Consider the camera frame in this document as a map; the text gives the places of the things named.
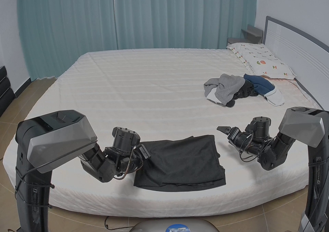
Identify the blue-green curtain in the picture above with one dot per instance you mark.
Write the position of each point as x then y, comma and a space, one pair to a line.
66, 20
185, 7

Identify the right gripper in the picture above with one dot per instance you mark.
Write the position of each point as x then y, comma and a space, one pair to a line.
239, 138

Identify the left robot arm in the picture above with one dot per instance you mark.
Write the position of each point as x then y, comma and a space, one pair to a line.
59, 135

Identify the white printed pillow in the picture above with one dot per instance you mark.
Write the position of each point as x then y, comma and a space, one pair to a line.
259, 58

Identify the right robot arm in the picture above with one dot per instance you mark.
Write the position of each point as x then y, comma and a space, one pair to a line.
303, 125

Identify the black chest of drawers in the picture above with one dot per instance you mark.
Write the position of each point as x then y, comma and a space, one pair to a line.
5, 89

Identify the bed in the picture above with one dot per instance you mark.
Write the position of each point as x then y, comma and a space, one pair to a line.
141, 84

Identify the black T-shirt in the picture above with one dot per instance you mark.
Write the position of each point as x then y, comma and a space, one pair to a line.
180, 164

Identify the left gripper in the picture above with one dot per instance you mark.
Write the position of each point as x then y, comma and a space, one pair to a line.
140, 160

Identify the pile of clothes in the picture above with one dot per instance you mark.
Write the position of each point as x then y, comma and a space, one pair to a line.
227, 88

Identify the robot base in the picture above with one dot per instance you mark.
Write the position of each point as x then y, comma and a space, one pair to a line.
174, 225

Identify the grey bedside table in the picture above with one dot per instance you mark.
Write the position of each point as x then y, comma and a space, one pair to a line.
252, 32

